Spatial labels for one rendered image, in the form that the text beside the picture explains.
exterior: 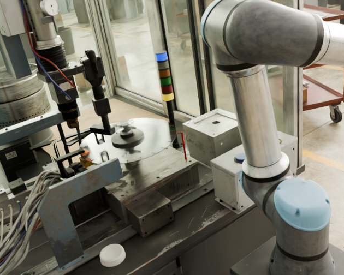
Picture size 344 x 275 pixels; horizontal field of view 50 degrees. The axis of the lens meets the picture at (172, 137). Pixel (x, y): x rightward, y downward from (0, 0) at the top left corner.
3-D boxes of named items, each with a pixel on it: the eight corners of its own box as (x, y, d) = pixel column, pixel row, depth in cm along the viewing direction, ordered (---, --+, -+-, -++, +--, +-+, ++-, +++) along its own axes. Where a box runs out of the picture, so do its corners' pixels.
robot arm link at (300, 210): (294, 264, 80) (294, 215, 75) (262, 227, 92) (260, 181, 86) (341, 246, 83) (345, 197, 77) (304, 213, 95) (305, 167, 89)
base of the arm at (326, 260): (348, 270, 89) (351, 238, 85) (308, 306, 82) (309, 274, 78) (296, 238, 101) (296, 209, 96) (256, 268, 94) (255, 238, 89)
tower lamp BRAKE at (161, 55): (163, 57, 143) (162, 49, 142) (170, 59, 140) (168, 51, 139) (153, 60, 141) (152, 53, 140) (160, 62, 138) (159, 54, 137)
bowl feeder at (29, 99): (49, 124, 204) (28, 60, 188) (70, 141, 180) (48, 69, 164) (-9, 145, 190) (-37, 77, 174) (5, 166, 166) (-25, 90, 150)
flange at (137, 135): (146, 129, 129) (144, 123, 128) (141, 144, 120) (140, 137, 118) (115, 132, 131) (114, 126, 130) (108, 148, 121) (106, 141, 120)
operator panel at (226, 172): (272, 165, 134) (271, 128, 128) (297, 176, 126) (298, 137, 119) (214, 199, 121) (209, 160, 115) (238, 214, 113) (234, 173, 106)
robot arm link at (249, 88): (269, 231, 91) (218, 10, 66) (241, 198, 104) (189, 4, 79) (311, 210, 93) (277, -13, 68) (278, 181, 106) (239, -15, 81)
